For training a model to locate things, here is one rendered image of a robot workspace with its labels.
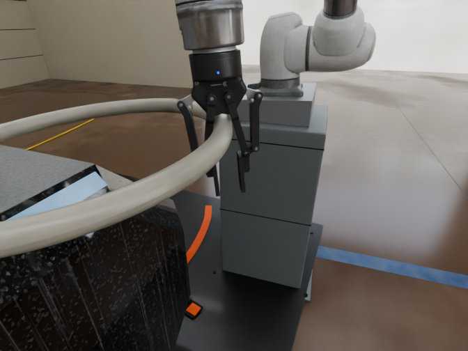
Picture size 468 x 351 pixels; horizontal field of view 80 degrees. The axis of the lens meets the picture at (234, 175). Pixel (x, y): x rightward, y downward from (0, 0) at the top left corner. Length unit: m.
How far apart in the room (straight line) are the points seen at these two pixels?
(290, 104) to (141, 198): 0.83
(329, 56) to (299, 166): 0.39
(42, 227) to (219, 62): 0.28
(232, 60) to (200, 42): 0.05
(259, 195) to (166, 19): 4.92
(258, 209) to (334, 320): 0.59
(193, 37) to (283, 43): 0.71
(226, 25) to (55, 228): 0.30
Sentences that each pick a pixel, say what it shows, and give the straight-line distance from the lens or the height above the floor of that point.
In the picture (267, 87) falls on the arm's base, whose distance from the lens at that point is 1.13.
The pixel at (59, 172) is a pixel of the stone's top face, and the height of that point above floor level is 0.87.
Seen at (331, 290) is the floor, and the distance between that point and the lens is 1.53.
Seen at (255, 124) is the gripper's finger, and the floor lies 0.99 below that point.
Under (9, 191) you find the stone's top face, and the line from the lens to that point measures 0.64.
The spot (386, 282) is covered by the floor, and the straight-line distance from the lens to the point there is 1.67.
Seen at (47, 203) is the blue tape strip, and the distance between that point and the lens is 0.60.
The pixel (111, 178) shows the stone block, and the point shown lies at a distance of 0.69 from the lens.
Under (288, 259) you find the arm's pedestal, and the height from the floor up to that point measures 0.19.
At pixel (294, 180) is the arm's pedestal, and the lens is 1.10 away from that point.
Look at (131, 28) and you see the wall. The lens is 6.19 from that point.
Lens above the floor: 1.14
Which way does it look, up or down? 29 degrees down
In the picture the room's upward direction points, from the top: straight up
